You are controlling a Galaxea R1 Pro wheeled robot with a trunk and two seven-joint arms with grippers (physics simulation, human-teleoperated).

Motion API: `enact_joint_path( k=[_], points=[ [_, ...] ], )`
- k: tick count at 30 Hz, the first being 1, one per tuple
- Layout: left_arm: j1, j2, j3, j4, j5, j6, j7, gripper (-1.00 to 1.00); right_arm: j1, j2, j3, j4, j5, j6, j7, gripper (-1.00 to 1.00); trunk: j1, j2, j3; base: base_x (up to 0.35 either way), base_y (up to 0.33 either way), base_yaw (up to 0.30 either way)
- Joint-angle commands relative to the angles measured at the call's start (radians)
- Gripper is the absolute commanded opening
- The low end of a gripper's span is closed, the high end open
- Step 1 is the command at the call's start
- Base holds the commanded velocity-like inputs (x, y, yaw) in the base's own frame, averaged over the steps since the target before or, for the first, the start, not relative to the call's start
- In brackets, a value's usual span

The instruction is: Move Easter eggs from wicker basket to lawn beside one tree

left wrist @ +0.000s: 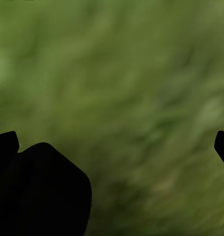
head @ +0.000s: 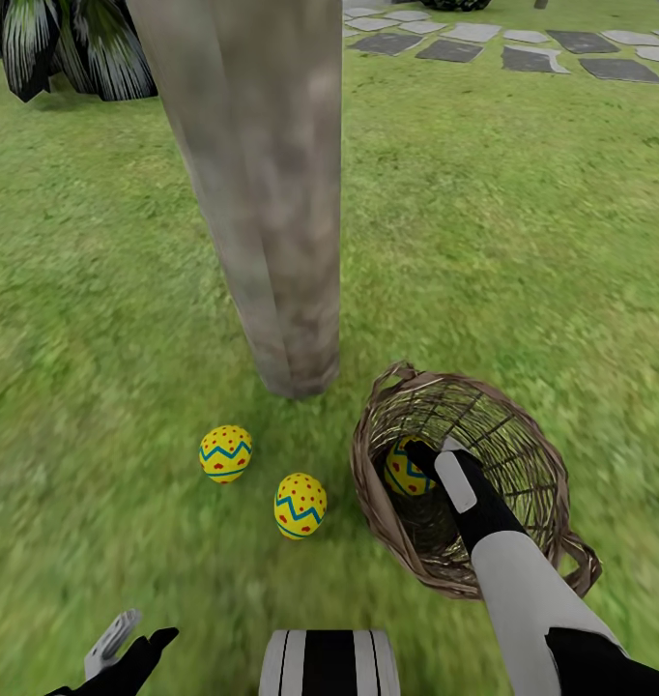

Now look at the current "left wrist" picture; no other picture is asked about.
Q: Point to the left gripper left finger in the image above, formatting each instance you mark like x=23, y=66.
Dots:
x=9, y=146

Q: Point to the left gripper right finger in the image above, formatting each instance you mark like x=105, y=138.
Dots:
x=219, y=144

